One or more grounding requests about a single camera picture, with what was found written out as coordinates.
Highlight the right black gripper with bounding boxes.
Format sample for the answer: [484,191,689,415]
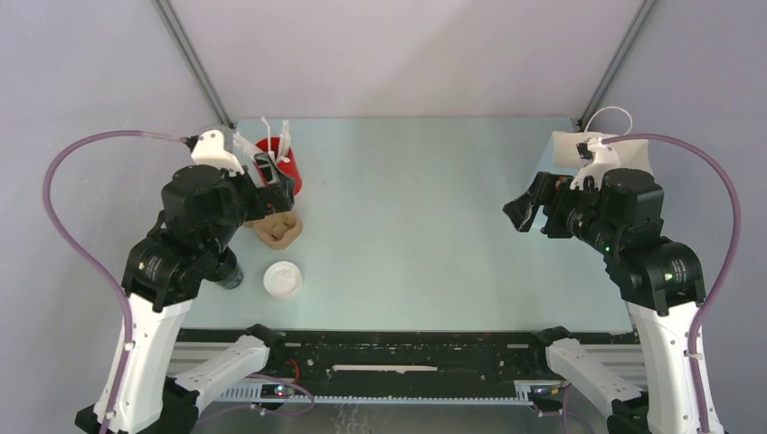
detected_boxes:
[501,168,618,252]

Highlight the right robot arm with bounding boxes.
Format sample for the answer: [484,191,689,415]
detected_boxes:
[503,168,724,433]

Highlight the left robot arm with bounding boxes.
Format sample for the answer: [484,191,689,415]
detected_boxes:
[75,155,295,433]

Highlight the red cup holder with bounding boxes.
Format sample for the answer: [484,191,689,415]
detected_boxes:
[256,137,303,195]

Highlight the brown cardboard tray stack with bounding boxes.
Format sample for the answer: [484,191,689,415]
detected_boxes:
[243,211,303,250]

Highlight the white lid stack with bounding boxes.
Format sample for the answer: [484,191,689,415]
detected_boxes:
[262,260,303,300]

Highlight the white paper bag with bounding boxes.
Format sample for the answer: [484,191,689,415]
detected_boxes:
[547,106,652,174]

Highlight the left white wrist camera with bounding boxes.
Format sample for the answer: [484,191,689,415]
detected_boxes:
[191,128,245,175]

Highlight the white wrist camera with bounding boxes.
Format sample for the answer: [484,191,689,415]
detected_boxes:
[569,137,621,191]
[191,128,245,175]

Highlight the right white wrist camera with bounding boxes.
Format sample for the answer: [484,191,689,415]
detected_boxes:
[569,137,621,191]

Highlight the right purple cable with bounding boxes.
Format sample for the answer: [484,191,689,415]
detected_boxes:
[601,133,743,434]

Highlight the purple cable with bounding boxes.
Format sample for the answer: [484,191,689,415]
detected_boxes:
[42,130,196,434]
[601,133,743,434]

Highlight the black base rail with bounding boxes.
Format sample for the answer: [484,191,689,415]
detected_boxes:
[167,325,649,405]

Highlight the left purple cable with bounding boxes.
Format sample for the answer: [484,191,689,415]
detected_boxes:
[42,130,196,434]

